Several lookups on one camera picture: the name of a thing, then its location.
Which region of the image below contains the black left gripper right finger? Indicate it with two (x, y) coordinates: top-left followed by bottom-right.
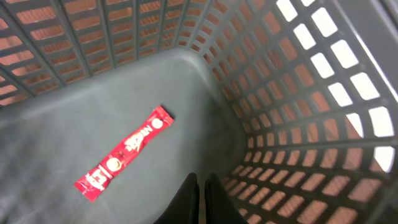
(205, 173), (248, 224)

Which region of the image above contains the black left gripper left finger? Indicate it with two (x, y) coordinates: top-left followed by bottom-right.
(154, 172), (200, 224)

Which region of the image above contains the red Nescafe coffee stick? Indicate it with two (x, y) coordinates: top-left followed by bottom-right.
(74, 105), (174, 202)

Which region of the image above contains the grey plastic shopping basket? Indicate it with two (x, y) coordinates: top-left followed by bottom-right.
(1, 1), (397, 223)

